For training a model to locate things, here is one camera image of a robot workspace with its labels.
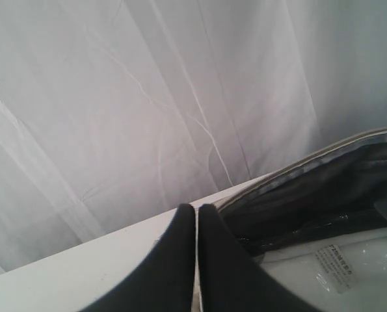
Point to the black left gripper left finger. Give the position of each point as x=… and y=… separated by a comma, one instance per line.
x=164, y=280

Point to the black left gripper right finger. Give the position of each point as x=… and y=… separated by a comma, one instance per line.
x=230, y=280

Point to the cream fabric duffel bag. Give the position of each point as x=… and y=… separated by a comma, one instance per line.
x=349, y=169

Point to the clear plastic bag with label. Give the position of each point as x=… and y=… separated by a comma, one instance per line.
x=331, y=253

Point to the white backdrop curtain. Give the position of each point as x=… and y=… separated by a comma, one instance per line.
x=112, y=112

